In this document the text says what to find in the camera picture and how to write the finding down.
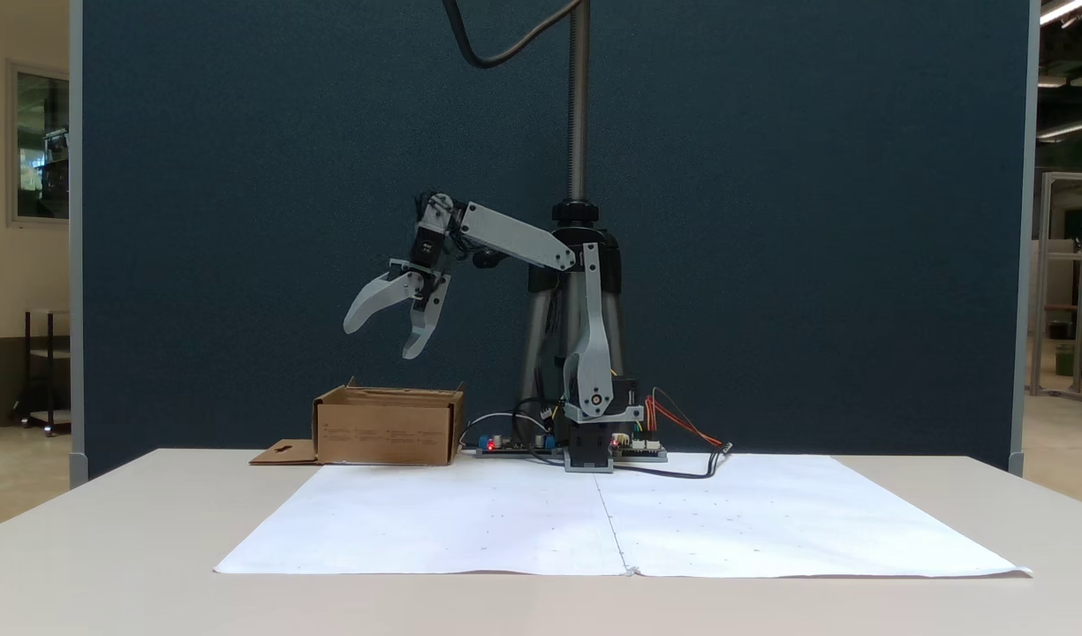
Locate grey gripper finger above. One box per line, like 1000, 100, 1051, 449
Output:
401, 275, 454, 361
343, 269, 420, 336

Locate brown cardboard box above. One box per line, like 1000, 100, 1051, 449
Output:
249, 377, 467, 467

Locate dark blue partition panel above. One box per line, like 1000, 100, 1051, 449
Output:
68, 0, 1042, 488

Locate blue power converter board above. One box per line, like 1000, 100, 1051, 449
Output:
474, 430, 562, 459

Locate white paper sheet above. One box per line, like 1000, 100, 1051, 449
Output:
213, 454, 1034, 580

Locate black tripod with metal column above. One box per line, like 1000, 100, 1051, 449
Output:
472, 0, 627, 447

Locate motor controller circuit board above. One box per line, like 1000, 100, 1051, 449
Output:
613, 433, 670, 463

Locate black shelf cart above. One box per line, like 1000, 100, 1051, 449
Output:
11, 308, 72, 437

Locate white usb cable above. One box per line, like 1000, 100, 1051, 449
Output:
459, 411, 529, 448

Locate black elbow motor cable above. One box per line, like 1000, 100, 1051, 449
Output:
509, 395, 567, 443

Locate thick black camera cable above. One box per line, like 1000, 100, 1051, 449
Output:
441, 0, 586, 71

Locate orange red wires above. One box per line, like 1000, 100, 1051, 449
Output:
644, 386, 726, 450

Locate black cable with white connector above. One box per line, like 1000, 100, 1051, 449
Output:
615, 442, 734, 481

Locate framed wall window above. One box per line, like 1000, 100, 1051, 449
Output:
6, 59, 71, 230

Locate metal frame rack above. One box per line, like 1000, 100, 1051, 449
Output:
1030, 171, 1082, 401

